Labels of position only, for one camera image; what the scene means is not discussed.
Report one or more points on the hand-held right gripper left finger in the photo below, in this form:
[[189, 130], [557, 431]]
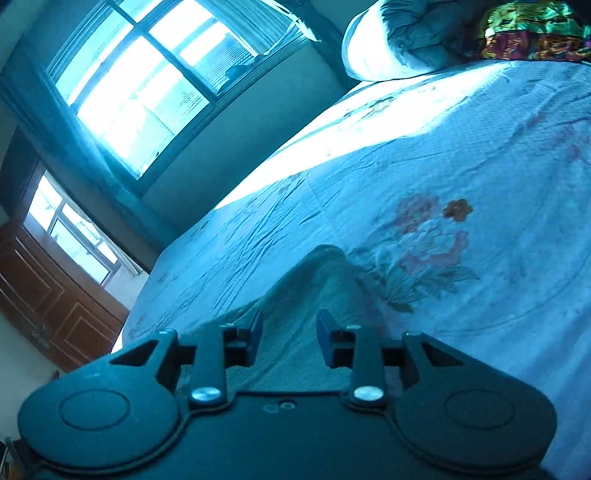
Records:
[[255, 337]]

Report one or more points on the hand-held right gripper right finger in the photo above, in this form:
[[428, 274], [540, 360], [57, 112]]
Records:
[[325, 339]]

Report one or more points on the grey-green pants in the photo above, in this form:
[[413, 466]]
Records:
[[295, 295]]

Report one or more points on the small far-room window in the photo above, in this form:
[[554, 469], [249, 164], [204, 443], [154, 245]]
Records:
[[69, 226]]

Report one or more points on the brown wooden door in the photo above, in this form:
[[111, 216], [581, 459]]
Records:
[[41, 295]]

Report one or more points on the bed with floral sheet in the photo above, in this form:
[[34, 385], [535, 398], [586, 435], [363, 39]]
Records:
[[461, 161]]

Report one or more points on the dark object on windowsill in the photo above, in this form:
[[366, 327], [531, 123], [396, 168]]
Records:
[[235, 74]]

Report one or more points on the large bedroom window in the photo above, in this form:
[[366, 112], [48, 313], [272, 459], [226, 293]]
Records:
[[138, 83]]

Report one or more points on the folded pale quilt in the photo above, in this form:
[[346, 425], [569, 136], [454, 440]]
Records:
[[392, 37]]

